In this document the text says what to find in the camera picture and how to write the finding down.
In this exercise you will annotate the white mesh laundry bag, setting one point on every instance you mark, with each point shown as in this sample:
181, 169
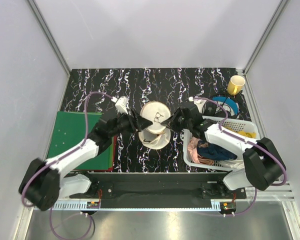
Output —
156, 136

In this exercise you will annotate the blue tape roll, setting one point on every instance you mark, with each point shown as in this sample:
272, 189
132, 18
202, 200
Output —
228, 104

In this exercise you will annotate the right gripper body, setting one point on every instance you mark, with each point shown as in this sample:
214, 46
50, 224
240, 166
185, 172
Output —
182, 123

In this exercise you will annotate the red folder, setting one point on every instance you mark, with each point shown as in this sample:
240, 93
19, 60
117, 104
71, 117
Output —
112, 153

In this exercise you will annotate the white packet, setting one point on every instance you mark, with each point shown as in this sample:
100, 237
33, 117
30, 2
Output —
200, 103

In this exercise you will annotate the green folder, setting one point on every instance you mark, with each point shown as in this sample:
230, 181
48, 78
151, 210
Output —
69, 130

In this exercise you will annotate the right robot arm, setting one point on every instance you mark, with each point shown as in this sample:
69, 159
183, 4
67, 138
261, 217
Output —
263, 164

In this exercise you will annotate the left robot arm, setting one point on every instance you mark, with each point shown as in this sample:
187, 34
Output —
45, 181

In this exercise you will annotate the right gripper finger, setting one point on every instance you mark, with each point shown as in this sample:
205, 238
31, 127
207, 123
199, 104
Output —
173, 127
173, 120

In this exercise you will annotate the yellow mug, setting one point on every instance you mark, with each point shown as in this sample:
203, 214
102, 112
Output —
235, 85

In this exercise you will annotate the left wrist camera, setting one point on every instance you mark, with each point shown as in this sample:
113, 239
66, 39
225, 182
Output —
121, 104

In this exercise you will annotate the black headphones with cable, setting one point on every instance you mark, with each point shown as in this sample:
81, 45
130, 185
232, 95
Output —
213, 110

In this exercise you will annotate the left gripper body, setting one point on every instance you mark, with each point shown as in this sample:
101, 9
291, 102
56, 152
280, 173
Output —
124, 123

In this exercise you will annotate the pink garment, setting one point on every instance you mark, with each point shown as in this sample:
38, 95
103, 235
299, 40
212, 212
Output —
192, 150

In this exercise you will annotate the yellow garment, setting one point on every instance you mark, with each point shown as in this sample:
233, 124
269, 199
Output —
252, 135

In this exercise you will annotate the navy blue garment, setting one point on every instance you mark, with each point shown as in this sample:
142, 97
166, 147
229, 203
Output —
215, 152

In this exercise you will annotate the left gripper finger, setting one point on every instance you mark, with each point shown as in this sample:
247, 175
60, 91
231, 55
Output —
139, 126
137, 117

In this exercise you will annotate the white plastic laundry basket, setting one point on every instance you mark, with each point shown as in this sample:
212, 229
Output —
235, 124

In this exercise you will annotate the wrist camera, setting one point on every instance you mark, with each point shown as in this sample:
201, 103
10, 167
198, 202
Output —
121, 104
192, 99

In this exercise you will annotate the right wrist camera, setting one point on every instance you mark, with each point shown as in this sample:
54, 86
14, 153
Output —
192, 99

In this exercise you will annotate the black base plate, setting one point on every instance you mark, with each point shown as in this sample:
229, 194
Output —
159, 190

